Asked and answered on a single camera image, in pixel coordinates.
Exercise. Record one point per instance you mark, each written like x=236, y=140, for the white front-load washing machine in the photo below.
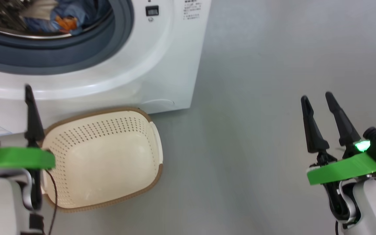
x=126, y=75

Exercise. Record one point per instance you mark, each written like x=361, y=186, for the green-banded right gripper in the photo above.
x=341, y=171

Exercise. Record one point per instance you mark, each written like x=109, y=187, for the cream perforated laundry basket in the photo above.
x=103, y=163

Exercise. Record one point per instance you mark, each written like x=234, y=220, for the cream cartoon print garment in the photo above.
x=39, y=9

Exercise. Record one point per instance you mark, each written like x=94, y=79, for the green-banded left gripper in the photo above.
x=18, y=158

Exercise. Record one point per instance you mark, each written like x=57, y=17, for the blue patterned garment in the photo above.
x=77, y=13

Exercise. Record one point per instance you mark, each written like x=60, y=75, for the small printed text sticker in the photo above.
x=192, y=9

